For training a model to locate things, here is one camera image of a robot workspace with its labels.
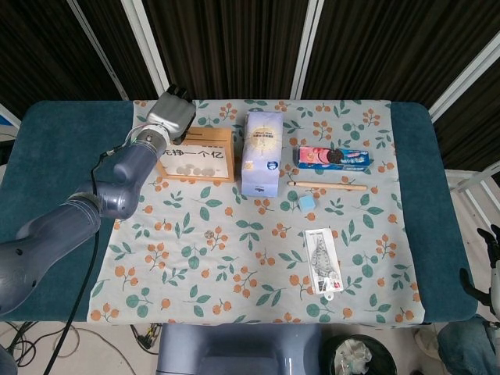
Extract black power plugs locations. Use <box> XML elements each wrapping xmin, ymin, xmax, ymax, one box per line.
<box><xmin>130</xmin><ymin>323</ymin><xmax>163</xmax><ymax>352</ymax></box>

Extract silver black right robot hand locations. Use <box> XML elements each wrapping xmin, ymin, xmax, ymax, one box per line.
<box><xmin>459</xmin><ymin>224</ymin><xmax>500</xmax><ymax>313</ymax></box>

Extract tangled floor cables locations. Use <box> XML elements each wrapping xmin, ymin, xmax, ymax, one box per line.
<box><xmin>0</xmin><ymin>322</ymin><xmax>79</xmax><ymax>375</ymax></box>

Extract white blue board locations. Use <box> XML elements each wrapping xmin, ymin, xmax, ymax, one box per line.
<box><xmin>0</xmin><ymin>102</ymin><xmax>23</xmax><ymax>132</ymax></box>

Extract blue Oreo cookie box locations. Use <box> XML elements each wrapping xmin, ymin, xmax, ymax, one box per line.
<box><xmin>293</xmin><ymin>145</ymin><xmax>372</xmax><ymax>170</ymax></box>

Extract floral leaf-print tablecloth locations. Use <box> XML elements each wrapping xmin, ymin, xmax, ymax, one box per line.
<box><xmin>88</xmin><ymin>98</ymin><xmax>425</xmax><ymax>325</ymax></box>

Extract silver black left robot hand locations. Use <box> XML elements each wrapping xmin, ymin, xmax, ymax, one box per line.
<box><xmin>146</xmin><ymin>84</ymin><xmax>196</xmax><ymax>145</ymax></box>

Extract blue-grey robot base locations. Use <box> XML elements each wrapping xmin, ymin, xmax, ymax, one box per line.
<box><xmin>155</xmin><ymin>323</ymin><xmax>323</xmax><ymax>375</ymax></box>

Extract wooden framed coin box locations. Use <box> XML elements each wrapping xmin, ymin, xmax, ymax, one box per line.
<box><xmin>155</xmin><ymin>127</ymin><xmax>237</xmax><ymax>184</ymax></box>

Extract white metal rack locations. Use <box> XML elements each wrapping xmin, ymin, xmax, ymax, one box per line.
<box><xmin>445</xmin><ymin>162</ymin><xmax>500</xmax><ymax>227</ymax></box>

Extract wooden stick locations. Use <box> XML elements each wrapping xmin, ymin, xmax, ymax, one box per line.
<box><xmin>287</xmin><ymin>180</ymin><xmax>369</xmax><ymax>191</ymax></box>

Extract black trash bin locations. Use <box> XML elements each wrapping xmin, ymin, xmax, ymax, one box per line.
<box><xmin>323</xmin><ymin>334</ymin><xmax>398</xmax><ymax>375</ymax></box>

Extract blue jeans leg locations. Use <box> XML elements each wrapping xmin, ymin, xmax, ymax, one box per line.
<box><xmin>436</xmin><ymin>315</ymin><xmax>500</xmax><ymax>375</ymax></box>

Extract teal table cover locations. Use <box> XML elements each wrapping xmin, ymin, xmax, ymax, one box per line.
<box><xmin>0</xmin><ymin>100</ymin><xmax>478</xmax><ymax>323</ymax></box>

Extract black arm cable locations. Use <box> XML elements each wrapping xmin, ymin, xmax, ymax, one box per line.
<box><xmin>42</xmin><ymin>134</ymin><xmax>138</xmax><ymax>375</ymax></box>

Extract light blue paper bag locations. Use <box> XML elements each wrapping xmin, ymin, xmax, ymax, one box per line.
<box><xmin>240</xmin><ymin>109</ymin><xmax>284</xmax><ymax>197</ymax></box>

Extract dark slatted partition panel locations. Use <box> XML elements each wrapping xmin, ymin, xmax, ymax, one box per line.
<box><xmin>433</xmin><ymin>84</ymin><xmax>500</xmax><ymax>171</ymax></box>
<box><xmin>302</xmin><ymin>0</ymin><xmax>500</xmax><ymax>103</ymax></box>
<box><xmin>142</xmin><ymin>0</ymin><xmax>312</xmax><ymax>101</ymax></box>
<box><xmin>76</xmin><ymin>0</ymin><xmax>159</xmax><ymax>101</ymax></box>
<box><xmin>0</xmin><ymin>0</ymin><xmax>120</xmax><ymax>118</ymax></box>

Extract white shoe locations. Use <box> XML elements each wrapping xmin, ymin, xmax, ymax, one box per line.
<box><xmin>413</xmin><ymin>327</ymin><xmax>438</xmax><ymax>357</ymax></box>

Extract packaged clear ruler set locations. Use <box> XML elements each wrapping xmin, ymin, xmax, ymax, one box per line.
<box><xmin>303</xmin><ymin>228</ymin><xmax>345</xmax><ymax>302</ymax></box>

